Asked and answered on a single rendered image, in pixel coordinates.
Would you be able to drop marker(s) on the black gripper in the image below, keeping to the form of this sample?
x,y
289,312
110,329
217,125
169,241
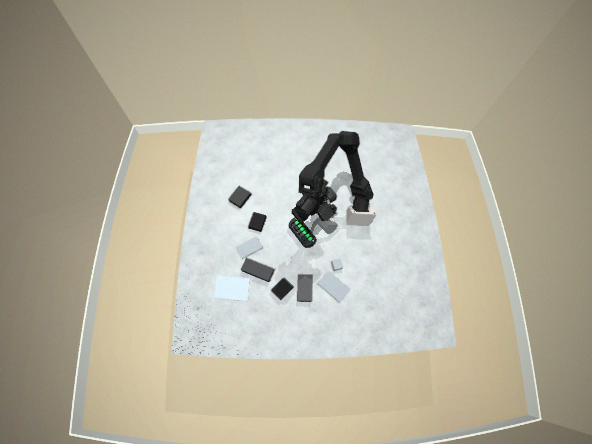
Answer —
x,y
330,194

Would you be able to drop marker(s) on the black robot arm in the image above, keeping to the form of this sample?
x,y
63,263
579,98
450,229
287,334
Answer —
x,y
313,175

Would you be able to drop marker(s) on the dark grey switch panel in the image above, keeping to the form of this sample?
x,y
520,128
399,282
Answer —
x,y
302,232

